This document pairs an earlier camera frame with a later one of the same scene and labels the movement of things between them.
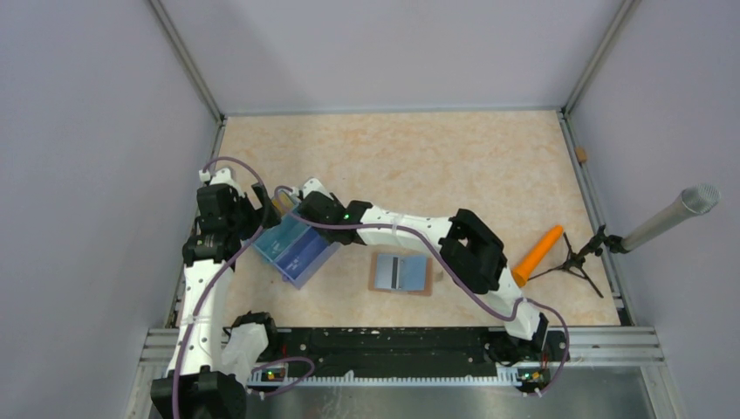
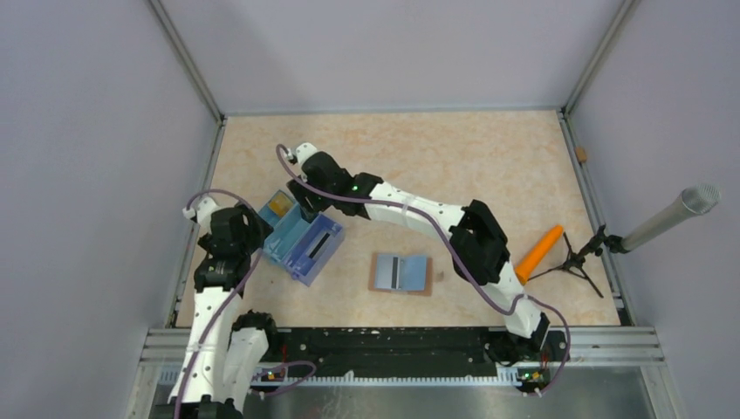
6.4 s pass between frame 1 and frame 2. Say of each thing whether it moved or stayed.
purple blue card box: moved
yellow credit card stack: stayed
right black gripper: moved
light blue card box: stayed
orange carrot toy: stayed
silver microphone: stayed
